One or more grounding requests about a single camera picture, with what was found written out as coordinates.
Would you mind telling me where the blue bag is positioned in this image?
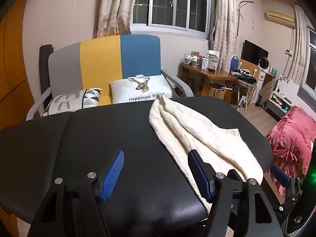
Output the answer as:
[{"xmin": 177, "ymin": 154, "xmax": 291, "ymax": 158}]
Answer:
[{"xmin": 231, "ymin": 55, "xmax": 240, "ymax": 72}]

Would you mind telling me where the bent metal pole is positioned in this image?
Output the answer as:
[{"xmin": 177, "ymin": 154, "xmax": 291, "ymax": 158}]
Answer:
[{"xmin": 236, "ymin": 0, "xmax": 255, "ymax": 37}]

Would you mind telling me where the white knit sweater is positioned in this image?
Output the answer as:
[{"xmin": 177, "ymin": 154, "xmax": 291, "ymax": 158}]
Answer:
[{"xmin": 148, "ymin": 94, "xmax": 264, "ymax": 214}]

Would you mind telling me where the cluster of jars and boxes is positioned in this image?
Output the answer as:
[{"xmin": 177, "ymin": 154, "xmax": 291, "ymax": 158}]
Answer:
[{"xmin": 184, "ymin": 50, "xmax": 220, "ymax": 71}]

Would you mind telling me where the geometric print pillow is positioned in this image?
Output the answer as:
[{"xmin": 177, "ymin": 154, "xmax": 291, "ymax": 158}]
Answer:
[{"xmin": 42, "ymin": 88, "xmax": 103, "ymax": 117}]

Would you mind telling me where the pale sheer curtain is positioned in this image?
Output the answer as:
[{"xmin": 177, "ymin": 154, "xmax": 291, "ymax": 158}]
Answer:
[{"xmin": 284, "ymin": 4, "xmax": 309, "ymax": 84}]

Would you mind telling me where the wide barred window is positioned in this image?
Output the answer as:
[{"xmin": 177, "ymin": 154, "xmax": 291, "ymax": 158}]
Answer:
[{"xmin": 132, "ymin": 0, "xmax": 213, "ymax": 36}]

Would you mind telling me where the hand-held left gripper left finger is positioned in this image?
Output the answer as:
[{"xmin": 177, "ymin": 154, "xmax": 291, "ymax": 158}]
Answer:
[{"xmin": 27, "ymin": 149, "xmax": 124, "ymax": 237}]

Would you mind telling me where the grey low cabinet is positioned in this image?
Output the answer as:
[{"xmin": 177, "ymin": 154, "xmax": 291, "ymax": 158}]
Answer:
[{"xmin": 267, "ymin": 89, "xmax": 294, "ymax": 119}]

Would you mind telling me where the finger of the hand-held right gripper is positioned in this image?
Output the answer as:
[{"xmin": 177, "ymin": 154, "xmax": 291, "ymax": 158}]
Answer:
[{"xmin": 270, "ymin": 165, "xmax": 304, "ymax": 203}]

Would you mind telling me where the black flat television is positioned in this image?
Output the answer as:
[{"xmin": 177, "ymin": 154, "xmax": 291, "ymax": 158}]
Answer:
[{"xmin": 241, "ymin": 39, "xmax": 269, "ymax": 66}]

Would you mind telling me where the white deer print pillow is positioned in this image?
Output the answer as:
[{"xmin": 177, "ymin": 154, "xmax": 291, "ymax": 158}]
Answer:
[{"xmin": 109, "ymin": 74, "xmax": 173, "ymax": 104}]

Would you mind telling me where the brown paper bag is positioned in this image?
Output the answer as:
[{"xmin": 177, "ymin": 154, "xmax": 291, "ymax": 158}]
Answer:
[{"xmin": 213, "ymin": 83, "xmax": 231, "ymax": 100}]

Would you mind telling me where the orange wooden wardrobe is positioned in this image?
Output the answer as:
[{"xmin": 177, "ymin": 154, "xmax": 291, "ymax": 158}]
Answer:
[{"xmin": 0, "ymin": 0, "xmax": 41, "ymax": 131}]

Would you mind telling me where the grey yellow blue armchair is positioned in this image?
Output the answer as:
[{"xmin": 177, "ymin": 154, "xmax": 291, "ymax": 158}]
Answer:
[{"xmin": 26, "ymin": 35, "xmax": 194, "ymax": 121}]

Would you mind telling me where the small sliding window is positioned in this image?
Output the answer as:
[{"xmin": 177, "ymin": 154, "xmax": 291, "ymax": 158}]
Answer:
[{"xmin": 305, "ymin": 25, "xmax": 316, "ymax": 92}]

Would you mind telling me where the patterned beige curtain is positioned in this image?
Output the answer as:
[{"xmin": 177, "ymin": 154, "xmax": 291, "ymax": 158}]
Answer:
[
  {"xmin": 212, "ymin": 0, "xmax": 239, "ymax": 72},
  {"xmin": 92, "ymin": 0, "xmax": 144, "ymax": 39}
]

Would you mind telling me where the wooden desk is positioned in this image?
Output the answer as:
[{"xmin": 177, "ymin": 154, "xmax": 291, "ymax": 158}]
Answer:
[{"xmin": 180, "ymin": 62, "xmax": 237, "ymax": 102}]

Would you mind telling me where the red ruffled blanket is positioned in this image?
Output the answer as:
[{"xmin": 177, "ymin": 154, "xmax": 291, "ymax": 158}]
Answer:
[{"xmin": 266, "ymin": 106, "xmax": 316, "ymax": 195}]

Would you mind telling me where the wooden chair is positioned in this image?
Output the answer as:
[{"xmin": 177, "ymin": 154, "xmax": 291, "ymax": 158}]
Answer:
[{"xmin": 231, "ymin": 59, "xmax": 260, "ymax": 110}]

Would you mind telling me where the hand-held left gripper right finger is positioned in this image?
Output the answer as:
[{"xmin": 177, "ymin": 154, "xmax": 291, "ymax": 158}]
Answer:
[{"xmin": 188, "ymin": 149, "xmax": 284, "ymax": 237}]

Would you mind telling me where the beige air conditioner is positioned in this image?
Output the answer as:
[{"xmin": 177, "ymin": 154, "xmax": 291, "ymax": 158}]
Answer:
[{"xmin": 265, "ymin": 10, "xmax": 297, "ymax": 29}]

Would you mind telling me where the white round fan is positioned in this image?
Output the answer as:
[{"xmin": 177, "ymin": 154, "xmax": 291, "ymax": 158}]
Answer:
[{"xmin": 259, "ymin": 57, "xmax": 271, "ymax": 71}]

